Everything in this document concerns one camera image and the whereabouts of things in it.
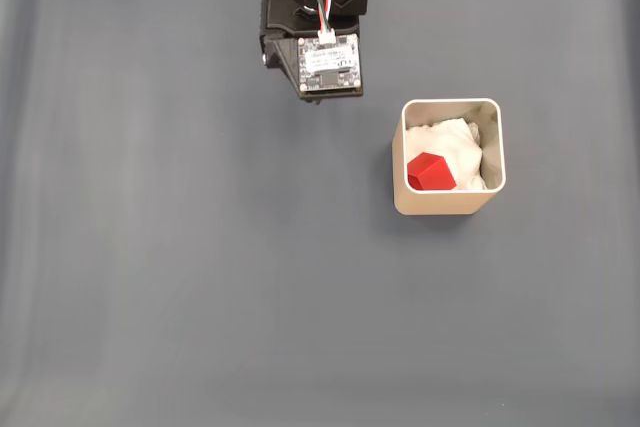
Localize red cube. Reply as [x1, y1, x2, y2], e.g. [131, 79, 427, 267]
[407, 151, 458, 192]

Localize beige square box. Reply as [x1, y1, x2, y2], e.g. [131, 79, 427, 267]
[393, 98, 507, 217]

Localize white crumpled cloth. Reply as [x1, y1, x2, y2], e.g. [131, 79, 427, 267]
[405, 116, 487, 192]

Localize camera circuit board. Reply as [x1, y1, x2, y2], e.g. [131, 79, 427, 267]
[297, 32, 364, 98]

